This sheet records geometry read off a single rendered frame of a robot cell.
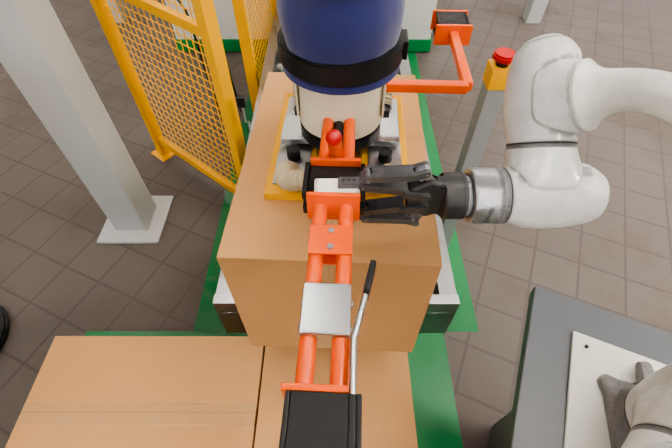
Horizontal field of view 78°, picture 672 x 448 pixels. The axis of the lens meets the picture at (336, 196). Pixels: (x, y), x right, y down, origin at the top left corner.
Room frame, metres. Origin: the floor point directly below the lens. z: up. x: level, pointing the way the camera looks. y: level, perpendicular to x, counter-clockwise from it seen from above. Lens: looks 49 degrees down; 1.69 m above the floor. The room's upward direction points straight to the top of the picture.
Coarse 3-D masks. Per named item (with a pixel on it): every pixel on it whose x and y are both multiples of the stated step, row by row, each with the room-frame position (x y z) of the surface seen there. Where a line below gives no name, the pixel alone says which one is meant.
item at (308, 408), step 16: (288, 384) 0.14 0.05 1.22; (304, 384) 0.14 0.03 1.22; (320, 384) 0.14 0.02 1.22; (288, 400) 0.12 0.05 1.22; (304, 400) 0.12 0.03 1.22; (320, 400) 0.12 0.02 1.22; (336, 400) 0.12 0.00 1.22; (288, 416) 0.10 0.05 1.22; (304, 416) 0.10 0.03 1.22; (320, 416) 0.10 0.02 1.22; (336, 416) 0.10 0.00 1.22; (288, 432) 0.09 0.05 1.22; (304, 432) 0.09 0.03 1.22; (320, 432) 0.09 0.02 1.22; (336, 432) 0.09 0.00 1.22
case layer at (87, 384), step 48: (96, 336) 0.46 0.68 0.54; (144, 336) 0.46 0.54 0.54; (192, 336) 0.46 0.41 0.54; (240, 336) 0.46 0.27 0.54; (48, 384) 0.33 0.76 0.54; (96, 384) 0.33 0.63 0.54; (144, 384) 0.33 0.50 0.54; (192, 384) 0.33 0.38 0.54; (240, 384) 0.33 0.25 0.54; (384, 384) 0.33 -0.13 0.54; (48, 432) 0.22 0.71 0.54; (96, 432) 0.22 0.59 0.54; (144, 432) 0.22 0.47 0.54; (192, 432) 0.22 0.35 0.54; (240, 432) 0.22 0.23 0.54; (384, 432) 0.22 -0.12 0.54
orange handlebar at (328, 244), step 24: (456, 48) 0.86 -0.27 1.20; (312, 216) 0.39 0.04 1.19; (312, 240) 0.33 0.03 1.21; (336, 240) 0.33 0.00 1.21; (312, 264) 0.29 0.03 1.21; (336, 264) 0.30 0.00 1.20; (312, 336) 0.19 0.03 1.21; (312, 360) 0.17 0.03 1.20; (336, 360) 0.17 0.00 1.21; (336, 384) 0.14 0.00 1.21
